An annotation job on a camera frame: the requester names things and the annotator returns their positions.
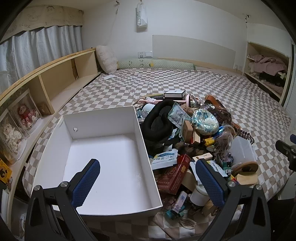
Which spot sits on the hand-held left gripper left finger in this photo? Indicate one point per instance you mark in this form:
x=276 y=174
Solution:
x=86 y=183

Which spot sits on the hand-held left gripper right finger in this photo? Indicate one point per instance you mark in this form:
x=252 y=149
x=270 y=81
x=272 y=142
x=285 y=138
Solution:
x=211 y=185

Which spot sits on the white tape roll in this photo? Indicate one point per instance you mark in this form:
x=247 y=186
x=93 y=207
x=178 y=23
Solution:
x=198 y=195

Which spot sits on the white cardboard box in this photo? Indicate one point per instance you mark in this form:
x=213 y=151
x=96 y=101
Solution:
x=104 y=150

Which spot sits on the red cigarette box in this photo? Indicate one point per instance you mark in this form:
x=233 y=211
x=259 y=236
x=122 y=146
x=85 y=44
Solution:
x=173 y=176

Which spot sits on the colourful printed box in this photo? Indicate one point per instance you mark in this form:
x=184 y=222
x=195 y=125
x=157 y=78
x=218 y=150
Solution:
x=227 y=171

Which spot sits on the white slotted box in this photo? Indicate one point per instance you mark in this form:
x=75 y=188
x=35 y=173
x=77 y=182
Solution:
x=203 y=157

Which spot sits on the round wooden coaster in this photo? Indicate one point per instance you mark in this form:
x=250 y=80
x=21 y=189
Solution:
x=246 y=168

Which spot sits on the brown fur piece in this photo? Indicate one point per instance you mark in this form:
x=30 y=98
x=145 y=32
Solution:
x=187 y=150

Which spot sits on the translucent plastic box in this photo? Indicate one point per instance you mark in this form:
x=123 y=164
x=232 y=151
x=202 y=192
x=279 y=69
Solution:
x=242 y=149

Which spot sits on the small wooden block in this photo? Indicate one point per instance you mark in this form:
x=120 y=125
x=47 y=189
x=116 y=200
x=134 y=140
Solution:
x=197 y=138

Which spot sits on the white blue packet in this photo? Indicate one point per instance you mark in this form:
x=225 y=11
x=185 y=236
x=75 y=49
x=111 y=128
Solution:
x=164 y=160

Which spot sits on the brown wooden box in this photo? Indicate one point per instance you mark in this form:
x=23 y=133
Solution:
x=187 y=131

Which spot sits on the iridescent floral pouch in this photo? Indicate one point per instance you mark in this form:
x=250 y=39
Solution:
x=204 y=121

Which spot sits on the wooden wardrobe shelf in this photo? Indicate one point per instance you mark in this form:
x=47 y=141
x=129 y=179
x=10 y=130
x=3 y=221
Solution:
x=261 y=83

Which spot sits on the dark clothes pile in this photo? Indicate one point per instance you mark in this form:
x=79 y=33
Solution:
x=272 y=80

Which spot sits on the wet wipe packet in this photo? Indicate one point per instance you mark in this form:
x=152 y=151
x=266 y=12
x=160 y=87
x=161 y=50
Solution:
x=176 y=114

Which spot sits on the brown leather bag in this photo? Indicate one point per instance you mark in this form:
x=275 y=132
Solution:
x=215 y=103

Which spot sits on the yellow printed card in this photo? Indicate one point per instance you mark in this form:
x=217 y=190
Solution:
x=5 y=171

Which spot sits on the pink hand mirror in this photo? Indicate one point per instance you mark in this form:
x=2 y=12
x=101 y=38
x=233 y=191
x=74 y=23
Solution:
x=187 y=102

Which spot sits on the pink clothes pile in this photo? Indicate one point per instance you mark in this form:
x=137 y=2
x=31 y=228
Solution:
x=266 y=63

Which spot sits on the display case with white doll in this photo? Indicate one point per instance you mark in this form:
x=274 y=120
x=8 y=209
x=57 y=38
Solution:
x=10 y=136

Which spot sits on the display case with red doll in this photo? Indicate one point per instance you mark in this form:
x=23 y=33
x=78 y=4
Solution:
x=25 y=113

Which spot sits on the white cylinder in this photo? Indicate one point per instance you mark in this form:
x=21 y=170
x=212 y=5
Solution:
x=148 y=108

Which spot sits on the black rectangular box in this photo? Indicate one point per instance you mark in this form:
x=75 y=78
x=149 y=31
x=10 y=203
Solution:
x=174 y=94

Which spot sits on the checkered blanket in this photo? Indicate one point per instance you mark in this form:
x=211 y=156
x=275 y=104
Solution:
x=208 y=81

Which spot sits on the pink hair accessory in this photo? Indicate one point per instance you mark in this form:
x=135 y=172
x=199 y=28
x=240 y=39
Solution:
x=150 y=100

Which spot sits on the white paper slip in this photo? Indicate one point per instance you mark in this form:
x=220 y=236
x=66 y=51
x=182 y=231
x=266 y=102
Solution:
x=108 y=77

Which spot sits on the wooden bedside shelf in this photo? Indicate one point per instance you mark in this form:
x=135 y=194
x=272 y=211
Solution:
x=62 y=69

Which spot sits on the white fluffy pillow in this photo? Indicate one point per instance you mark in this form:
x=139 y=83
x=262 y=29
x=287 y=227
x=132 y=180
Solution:
x=106 y=59

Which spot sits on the long green pillow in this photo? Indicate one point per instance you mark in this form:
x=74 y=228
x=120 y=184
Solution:
x=157 y=64

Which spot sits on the white headboard panel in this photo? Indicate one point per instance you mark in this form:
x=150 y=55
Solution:
x=192 y=47

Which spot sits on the grey curtain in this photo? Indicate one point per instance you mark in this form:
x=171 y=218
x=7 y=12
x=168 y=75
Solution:
x=46 y=41

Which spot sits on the beige curtain valance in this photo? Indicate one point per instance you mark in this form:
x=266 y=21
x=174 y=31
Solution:
x=46 y=16

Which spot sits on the hanging white bag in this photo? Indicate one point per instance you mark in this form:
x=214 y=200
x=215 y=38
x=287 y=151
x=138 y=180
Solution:
x=141 y=16

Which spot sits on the white wall socket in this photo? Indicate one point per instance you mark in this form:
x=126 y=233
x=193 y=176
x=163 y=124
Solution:
x=145 y=54

